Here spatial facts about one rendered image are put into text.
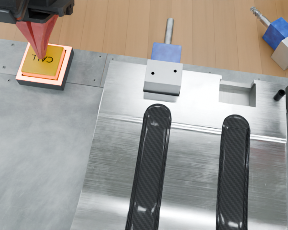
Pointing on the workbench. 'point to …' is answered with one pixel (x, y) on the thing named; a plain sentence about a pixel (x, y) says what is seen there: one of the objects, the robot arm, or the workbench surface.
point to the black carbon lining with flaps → (221, 206)
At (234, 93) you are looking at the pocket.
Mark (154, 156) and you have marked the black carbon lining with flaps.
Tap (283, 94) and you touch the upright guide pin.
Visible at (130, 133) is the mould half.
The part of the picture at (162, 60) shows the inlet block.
